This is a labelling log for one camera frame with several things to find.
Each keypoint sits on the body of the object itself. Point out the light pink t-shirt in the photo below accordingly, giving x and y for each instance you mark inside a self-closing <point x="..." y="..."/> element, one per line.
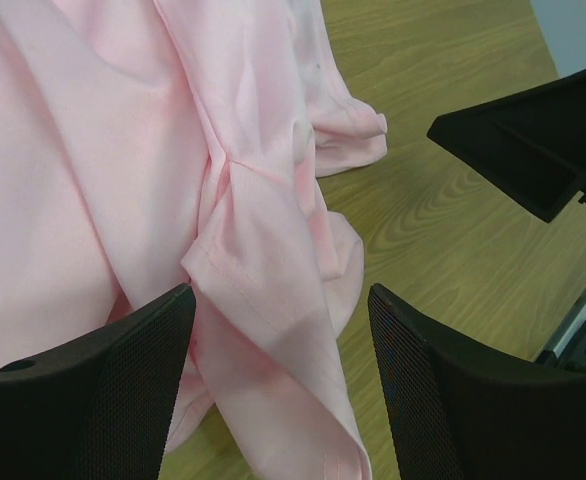
<point x="144" y="144"/>

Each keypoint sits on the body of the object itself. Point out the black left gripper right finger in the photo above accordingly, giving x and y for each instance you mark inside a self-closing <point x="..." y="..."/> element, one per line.
<point x="459" y="409"/>

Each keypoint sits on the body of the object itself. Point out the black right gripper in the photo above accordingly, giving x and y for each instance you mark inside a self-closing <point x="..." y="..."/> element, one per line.
<point x="530" y="145"/>

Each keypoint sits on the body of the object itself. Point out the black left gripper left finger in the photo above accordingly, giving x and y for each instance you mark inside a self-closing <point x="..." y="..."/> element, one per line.
<point x="99" y="406"/>

